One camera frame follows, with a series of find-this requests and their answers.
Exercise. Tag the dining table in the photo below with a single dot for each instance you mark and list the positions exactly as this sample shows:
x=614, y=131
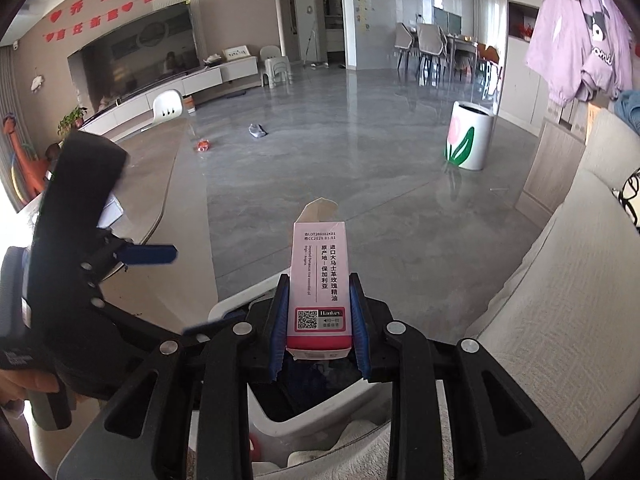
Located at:
x=462, y=42

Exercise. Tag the white square trash bin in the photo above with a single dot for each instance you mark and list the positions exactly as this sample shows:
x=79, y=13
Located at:
x=265, y=420

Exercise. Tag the white floral trash bin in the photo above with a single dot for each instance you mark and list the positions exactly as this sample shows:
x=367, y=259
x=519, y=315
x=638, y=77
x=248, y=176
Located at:
x=467, y=135

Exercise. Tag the white sofa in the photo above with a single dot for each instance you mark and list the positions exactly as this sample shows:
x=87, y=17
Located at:
x=550, y=310

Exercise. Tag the white television cabinet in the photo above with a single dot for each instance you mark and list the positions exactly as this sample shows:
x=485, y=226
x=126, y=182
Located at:
x=200, y=80

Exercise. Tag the white sheep wall decoration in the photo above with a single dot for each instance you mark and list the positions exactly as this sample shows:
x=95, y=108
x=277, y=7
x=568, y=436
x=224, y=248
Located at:
x=36, y=82

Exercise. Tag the large wall television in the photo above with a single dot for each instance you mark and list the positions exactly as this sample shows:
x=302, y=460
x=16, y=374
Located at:
x=135, y=45

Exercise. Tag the white box with print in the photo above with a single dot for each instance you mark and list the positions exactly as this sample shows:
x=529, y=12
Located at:
x=236, y=53

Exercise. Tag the light wooden side cabinet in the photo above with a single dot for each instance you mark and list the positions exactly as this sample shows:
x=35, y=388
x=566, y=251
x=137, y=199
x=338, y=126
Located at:
x=550, y=170

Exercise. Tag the person's left hand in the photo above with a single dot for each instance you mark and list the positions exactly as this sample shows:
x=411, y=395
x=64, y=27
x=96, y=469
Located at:
x=27, y=384

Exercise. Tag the grey cloth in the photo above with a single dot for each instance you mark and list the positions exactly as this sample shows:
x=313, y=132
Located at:
x=257, y=131

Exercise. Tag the orange giraffe toy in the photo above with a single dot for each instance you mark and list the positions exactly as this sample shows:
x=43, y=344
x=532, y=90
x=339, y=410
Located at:
x=27, y=165

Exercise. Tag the white pillow black pattern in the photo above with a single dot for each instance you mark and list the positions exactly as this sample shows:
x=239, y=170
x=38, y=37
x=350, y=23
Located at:
x=629, y=195

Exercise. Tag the potted green plant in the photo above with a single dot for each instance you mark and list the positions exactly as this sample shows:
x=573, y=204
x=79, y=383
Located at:
x=72, y=120

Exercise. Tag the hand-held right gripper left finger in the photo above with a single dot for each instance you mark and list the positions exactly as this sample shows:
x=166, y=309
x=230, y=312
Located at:
x=278, y=332

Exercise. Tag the blue denim cloth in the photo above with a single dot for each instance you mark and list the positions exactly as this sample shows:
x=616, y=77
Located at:
x=629, y=110

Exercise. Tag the mop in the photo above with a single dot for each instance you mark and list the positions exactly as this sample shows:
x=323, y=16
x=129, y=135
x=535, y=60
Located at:
x=311, y=45

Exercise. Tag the white paper sheet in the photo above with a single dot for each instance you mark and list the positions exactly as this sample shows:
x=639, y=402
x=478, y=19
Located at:
x=111, y=210

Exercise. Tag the beige coffee table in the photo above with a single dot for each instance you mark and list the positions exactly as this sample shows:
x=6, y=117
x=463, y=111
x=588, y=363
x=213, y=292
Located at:
x=150, y=185

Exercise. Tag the red paper banner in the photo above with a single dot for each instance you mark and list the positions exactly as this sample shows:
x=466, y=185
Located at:
x=105, y=10

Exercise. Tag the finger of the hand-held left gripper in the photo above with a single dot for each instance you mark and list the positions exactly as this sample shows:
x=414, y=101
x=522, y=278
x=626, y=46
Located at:
x=150, y=255
x=202, y=330

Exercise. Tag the grey dining chair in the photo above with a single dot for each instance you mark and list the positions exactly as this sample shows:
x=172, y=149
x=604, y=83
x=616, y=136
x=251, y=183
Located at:
x=431, y=42
x=404, y=40

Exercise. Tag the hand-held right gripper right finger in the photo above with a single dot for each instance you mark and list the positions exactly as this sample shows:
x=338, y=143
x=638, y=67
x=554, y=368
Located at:
x=361, y=332

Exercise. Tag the purple hanging jacket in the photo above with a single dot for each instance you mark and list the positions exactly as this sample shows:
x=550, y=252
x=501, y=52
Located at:
x=570, y=45

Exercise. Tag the white plastic chair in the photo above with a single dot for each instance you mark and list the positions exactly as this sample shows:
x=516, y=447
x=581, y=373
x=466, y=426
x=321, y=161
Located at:
x=167, y=105

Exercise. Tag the pink and white carton box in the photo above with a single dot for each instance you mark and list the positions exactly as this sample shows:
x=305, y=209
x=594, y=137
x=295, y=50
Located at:
x=320, y=280

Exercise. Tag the white wall cabinet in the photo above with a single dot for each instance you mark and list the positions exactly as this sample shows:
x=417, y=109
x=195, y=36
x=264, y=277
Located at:
x=522, y=60

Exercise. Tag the stack of white stools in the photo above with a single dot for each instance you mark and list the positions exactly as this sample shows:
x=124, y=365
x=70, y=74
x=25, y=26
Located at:
x=276, y=65

